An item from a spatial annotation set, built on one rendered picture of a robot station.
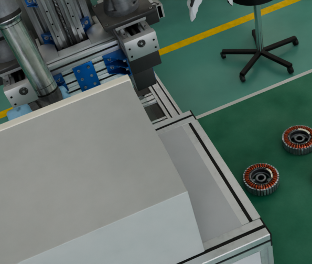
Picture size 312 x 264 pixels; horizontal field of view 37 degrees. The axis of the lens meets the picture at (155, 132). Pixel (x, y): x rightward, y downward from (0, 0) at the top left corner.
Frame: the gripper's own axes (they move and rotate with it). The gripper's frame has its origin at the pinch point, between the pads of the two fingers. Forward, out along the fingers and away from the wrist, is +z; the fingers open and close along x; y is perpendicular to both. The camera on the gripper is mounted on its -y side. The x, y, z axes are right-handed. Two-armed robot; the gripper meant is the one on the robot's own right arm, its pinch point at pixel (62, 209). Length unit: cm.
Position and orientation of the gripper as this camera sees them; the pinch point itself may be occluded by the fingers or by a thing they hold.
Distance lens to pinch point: 153.0
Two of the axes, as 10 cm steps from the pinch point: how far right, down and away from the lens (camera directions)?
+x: -9.2, 3.8, -0.9
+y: -1.7, -1.8, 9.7
